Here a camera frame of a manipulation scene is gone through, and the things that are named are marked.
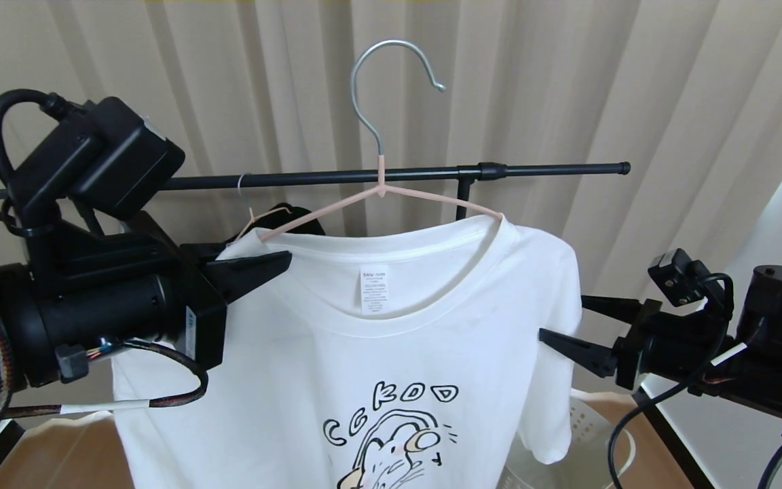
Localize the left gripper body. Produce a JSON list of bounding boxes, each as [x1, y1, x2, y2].
[[0, 257, 229, 389]]

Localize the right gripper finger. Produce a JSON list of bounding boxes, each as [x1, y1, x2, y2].
[[580, 293, 644, 326], [538, 327, 620, 380]]

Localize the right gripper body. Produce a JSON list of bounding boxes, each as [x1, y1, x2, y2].
[[612, 297, 732, 393]]

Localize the pink clothes hanger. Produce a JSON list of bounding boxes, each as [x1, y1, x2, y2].
[[230, 173, 294, 244], [257, 39, 504, 243]]

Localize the white garment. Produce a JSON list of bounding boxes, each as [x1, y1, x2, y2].
[[111, 213, 584, 489]]

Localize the black shorts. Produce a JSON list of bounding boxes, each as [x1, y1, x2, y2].
[[228, 202, 328, 247]]

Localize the white laundry basket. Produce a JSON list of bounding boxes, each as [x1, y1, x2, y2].
[[498, 387, 637, 489]]

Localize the black clothes rack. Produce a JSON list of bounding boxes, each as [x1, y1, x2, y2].
[[0, 161, 632, 222]]

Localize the beige curtain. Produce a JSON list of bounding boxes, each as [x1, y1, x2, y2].
[[0, 0, 782, 435]]

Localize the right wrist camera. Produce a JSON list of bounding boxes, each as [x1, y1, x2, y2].
[[647, 247, 737, 321]]

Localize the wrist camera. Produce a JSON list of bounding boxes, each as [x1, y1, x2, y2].
[[0, 88, 187, 274], [647, 247, 737, 321]]

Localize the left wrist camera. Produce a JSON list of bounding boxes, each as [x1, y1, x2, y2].
[[0, 88, 187, 274]]

